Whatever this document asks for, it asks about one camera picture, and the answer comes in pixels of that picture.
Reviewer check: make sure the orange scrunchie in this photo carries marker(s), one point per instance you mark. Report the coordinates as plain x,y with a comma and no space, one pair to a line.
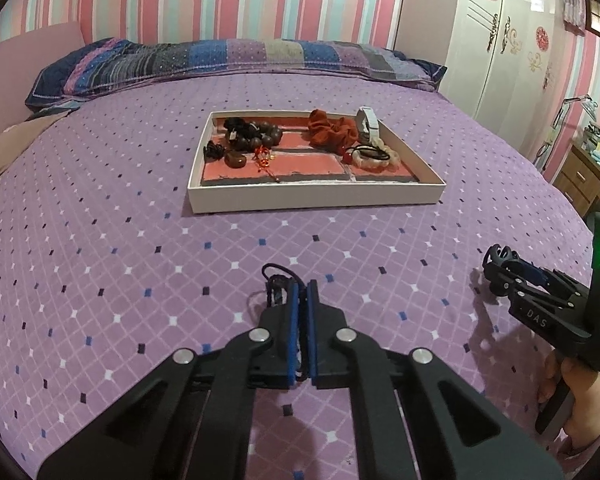
332,135

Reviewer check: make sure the purple dotted bedspread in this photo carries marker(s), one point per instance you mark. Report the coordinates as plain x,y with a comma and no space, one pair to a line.
104,271

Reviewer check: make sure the beige folded blanket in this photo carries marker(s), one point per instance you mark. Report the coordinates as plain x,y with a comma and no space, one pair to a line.
16,139

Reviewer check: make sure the wooden drawer cabinet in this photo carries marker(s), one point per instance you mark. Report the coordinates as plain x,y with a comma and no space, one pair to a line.
578,180

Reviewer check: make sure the pink headboard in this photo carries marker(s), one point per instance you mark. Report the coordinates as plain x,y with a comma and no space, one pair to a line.
21,60

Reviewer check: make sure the white tray brick pattern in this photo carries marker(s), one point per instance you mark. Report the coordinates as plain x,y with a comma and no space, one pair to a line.
224,177

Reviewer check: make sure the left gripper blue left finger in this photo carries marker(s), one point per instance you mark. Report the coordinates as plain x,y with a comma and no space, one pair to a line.
191,416

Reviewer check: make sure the person right hand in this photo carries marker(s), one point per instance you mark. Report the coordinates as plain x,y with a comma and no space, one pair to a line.
583,425

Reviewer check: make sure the small red orange charm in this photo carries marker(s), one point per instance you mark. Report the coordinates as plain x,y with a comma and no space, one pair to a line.
262,156

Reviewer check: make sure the white wardrobe with decals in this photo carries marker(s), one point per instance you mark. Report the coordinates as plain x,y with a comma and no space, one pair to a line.
498,56

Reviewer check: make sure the black hair tie red balls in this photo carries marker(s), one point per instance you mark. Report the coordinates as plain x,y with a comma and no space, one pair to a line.
365,150

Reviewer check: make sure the black hair claw clip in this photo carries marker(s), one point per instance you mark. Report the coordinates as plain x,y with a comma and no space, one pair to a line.
493,269

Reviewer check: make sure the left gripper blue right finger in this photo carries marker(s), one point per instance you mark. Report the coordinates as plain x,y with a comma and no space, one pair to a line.
413,416

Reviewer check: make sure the striped patchwork pillow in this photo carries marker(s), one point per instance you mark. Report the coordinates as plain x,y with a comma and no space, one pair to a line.
113,64

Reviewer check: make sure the cream flower scrunchie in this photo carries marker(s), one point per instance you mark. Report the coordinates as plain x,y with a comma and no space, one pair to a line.
364,163

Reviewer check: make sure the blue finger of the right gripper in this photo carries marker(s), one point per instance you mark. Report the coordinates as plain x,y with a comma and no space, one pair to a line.
561,295
549,280

